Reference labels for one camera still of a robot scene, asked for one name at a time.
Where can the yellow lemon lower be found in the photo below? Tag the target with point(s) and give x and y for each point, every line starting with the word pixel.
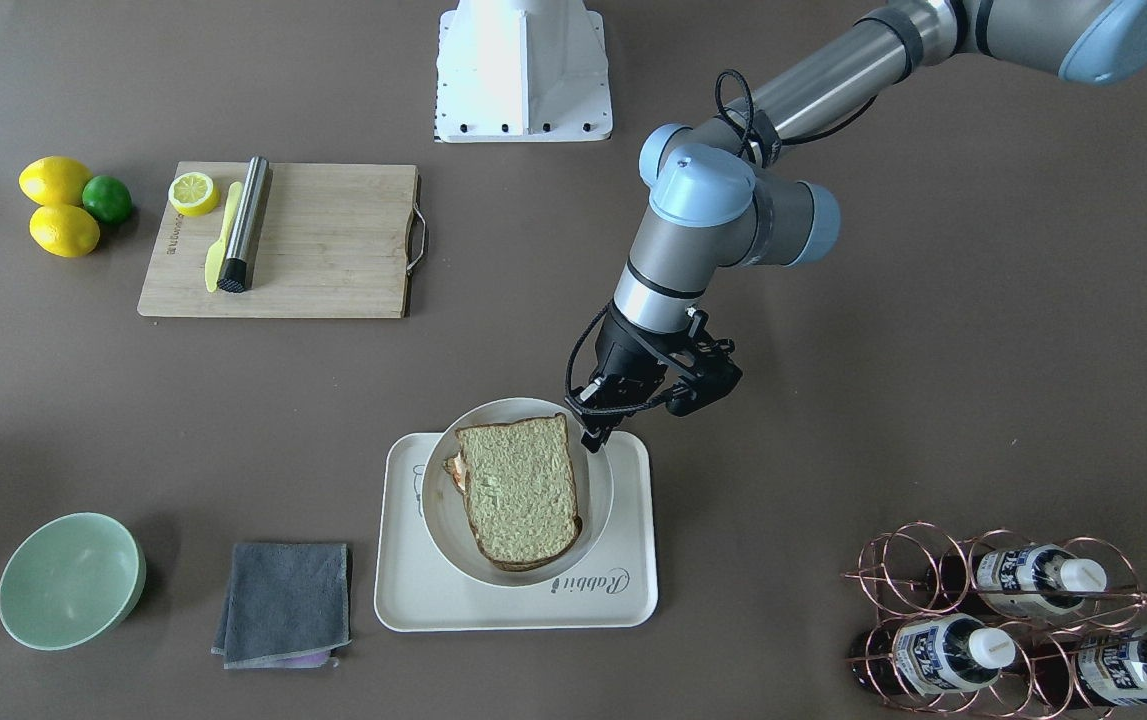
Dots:
pixel 65 230

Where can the yellow lemon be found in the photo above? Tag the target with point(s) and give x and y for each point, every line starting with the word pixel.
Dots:
pixel 65 230
pixel 55 180

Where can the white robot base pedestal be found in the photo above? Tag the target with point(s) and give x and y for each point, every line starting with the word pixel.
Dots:
pixel 522 72

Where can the dark bottle upper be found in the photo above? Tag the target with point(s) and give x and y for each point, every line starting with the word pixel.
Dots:
pixel 1034 582

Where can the cream rabbit tray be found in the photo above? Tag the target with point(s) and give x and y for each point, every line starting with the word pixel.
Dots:
pixel 614 584

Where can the bread slice on plate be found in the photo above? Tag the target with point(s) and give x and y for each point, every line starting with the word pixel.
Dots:
pixel 518 523

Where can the yellow plastic knife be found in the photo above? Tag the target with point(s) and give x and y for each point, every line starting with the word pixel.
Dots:
pixel 216 253

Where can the bread slice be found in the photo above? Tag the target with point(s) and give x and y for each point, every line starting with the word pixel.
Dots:
pixel 518 523
pixel 536 443

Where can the white round plate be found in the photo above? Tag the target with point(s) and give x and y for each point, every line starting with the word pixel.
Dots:
pixel 444 513

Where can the grey folded cloth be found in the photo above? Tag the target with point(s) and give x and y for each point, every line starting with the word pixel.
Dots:
pixel 286 606

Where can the green lime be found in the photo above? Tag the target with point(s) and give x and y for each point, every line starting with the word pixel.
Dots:
pixel 107 199

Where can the wooden cutting board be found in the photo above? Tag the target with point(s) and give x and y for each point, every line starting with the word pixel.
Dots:
pixel 337 241

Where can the dark bottle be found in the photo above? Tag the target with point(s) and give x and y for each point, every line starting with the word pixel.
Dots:
pixel 1100 672
pixel 930 656
pixel 1034 582

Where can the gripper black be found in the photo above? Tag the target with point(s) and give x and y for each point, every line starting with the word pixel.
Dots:
pixel 625 354

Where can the copper wire bottle rack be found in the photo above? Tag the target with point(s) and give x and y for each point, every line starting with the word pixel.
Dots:
pixel 1000 626

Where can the mint green bowl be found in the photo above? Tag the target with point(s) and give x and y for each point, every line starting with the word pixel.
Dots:
pixel 71 581

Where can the yellow lemon upper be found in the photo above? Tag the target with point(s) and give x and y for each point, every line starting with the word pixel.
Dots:
pixel 55 180

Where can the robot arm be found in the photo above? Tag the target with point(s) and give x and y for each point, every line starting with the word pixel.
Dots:
pixel 713 202

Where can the half lemon slice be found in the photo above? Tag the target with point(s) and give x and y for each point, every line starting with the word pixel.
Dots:
pixel 193 194

